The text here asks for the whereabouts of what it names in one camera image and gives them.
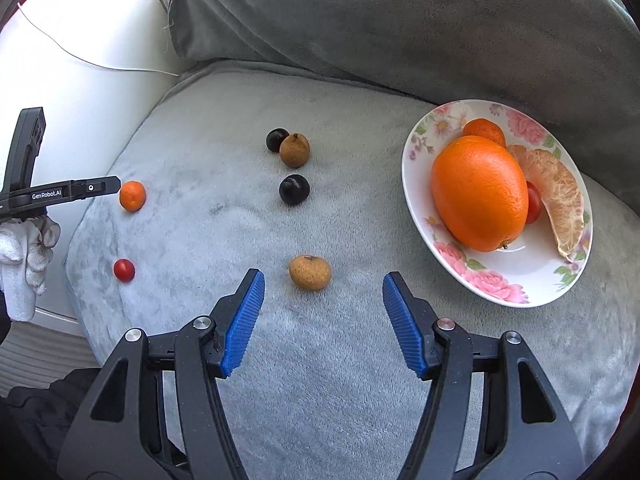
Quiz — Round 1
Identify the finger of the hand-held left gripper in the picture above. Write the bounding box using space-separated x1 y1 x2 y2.
70 176 122 200
7 107 47 194

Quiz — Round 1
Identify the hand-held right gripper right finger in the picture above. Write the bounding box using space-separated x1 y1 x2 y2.
382 271 586 480

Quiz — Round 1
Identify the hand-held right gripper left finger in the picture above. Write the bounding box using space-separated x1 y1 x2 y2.
56 269 266 480

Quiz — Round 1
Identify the small tangerine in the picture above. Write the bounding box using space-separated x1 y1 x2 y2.
462 118 507 148
119 180 147 212

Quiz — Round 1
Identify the brown longan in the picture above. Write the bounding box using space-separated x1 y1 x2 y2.
289 254 332 291
279 133 311 169

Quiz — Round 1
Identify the floral white plate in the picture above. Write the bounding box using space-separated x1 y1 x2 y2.
402 99 594 308

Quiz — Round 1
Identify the large orange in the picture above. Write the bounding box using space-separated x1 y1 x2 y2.
431 135 530 253

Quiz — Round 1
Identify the peeled pomelo segment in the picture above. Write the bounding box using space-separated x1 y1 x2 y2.
506 144 585 262

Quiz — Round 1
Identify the person's left hand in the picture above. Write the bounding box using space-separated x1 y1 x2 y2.
0 212 61 322

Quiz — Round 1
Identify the black clothing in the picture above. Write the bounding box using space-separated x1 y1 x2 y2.
0 367 108 480

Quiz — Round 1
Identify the dark grey bolster cushion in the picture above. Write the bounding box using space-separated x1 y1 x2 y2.
167 0 640 201

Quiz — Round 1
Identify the thin white cable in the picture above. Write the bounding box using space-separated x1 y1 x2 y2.
17 2 181 78

